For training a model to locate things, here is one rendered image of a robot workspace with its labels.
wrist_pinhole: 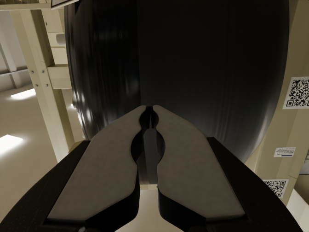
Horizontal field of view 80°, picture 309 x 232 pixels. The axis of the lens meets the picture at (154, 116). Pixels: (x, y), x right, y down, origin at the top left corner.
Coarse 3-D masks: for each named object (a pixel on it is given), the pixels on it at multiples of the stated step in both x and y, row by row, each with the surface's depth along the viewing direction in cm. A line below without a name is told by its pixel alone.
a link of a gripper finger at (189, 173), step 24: (168, 120) 10; (168, 144) 9; (192, 144) 9; (168, 168) 7; (192, 168) 7; (216, 168) 7; (168, 192) 6; (192, 192) 6; (216, 192) 6; (168, 216) 7; (192, 216) 6; (216, 216) 6; (240, 216) 6
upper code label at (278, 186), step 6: (264, 180) 52; (270, 180) 52; (276, 180) 52; (282, 180) 52; (288, 180) 52; (270, 186) 53; (276, 186) 53; (282, 186) 53; (276, 192) 54; (282, 192) 54
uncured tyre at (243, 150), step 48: (96, 0) 20; (144, 0) 19; (192, 0) 19; (240, 0) 19; (288, 0) 23; (96, 48) 20; (144, 48) 20; (192, 48) 20; (240, 48) 20; (96, 96) 22; (144, 96) 21; (192, 96) 21; (240, 96) 21; (144, 144) 24; (240, 144) 25
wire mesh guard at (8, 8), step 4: (8, 4) 69; (12, 4) 69; (16, 4) 69; (20, 4) 69; (24, 4) 69; (28, 4) 69; (32, 4) 69; (36, 4) 69; (40, 4) 69; (44, 4) 69; (48, 4) 69; (0, 8) 70; (4, 8) 70; (8, 8) 70; (12, 8) 70; (16, 8) 70; (20, 8) 70; (24, 8) 70; (28, 8) 70; (32, 8) 70; (36, 8) 70; (40, 8) 70; (44, 8) 70; (48, 8) 70
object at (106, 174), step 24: (120, 120) 10; (144, 120) 12; (96, 144) 9; (120, 144) 9; (96, 168) 8; (120, 168) 7; (72, 192) 7; (96, 192) 7; (120, 192) 7; (48, 216) 6; (72, 216) 6; (96, 216) 6; (120, 216) 7
